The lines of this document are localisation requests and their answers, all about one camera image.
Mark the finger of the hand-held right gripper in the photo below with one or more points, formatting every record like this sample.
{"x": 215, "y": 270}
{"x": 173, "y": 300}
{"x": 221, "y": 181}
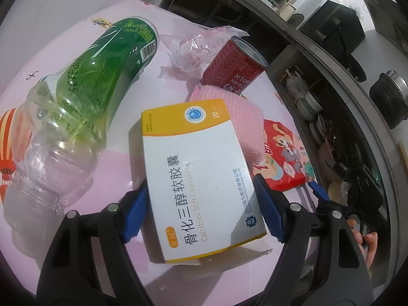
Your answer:
{"x": 318, "y": 190}

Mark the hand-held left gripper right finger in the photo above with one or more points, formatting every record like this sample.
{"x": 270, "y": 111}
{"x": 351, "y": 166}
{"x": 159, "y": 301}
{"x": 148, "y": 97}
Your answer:
{"x": 271, "y": 207}

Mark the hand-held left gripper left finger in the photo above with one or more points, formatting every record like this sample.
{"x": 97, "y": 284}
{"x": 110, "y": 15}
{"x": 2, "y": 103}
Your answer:
{"x": 135, "y": 216}

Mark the red cartoon tissue packet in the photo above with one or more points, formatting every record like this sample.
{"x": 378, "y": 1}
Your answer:
{"x": 280, "y": 153}

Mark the yellow white medicine box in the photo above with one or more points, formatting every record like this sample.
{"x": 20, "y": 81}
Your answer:
{"x": 197, "y": 165}

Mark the pink foam mesh sleeve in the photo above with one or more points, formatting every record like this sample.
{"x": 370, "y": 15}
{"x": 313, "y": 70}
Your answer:
{"x": 245, "y": 121}

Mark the green plastic bottle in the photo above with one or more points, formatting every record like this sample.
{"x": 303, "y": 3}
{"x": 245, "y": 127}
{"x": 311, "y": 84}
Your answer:
{"x": 95, "y": 70}

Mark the clear pink print wrapper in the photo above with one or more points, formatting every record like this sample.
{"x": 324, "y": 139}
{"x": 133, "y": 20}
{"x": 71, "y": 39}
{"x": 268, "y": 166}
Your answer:
{"x": 223, "y": 35}

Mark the person's right hand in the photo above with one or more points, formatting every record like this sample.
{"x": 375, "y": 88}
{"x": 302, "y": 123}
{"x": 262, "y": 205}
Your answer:
{"x": 368, "y": 242}

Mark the stack of plates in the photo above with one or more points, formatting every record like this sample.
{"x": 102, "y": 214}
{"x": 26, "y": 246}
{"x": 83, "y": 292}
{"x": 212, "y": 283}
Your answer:
{"x": 322, "y": 127}

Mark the pink printed table cover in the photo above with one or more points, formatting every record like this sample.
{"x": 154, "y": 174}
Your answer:
{"x": 121, "y": 153}

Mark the stack of white bowls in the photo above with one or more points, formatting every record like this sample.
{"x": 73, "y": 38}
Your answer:
{"x": 309, "y": 105}

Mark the white plastic bag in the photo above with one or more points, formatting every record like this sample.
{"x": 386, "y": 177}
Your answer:
{"x": 295, "y": 84}

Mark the stack of black pots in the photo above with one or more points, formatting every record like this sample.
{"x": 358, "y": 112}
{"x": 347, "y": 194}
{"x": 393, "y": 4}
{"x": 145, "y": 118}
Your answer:
{"x": 389, "y": 98}

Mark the grey concrete kitchen counter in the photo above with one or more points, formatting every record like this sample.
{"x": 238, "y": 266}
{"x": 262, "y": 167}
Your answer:
{"x": 318, "y": 49}

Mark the red drink can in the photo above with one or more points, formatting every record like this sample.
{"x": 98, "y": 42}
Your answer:
{"x": 229, "y": 70}

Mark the black wok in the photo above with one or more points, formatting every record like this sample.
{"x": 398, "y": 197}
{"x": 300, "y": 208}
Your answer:
{"x": 341, "y": 28}

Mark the white kettle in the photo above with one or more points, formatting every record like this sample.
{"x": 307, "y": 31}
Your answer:
{"x": 288, "y": 9}

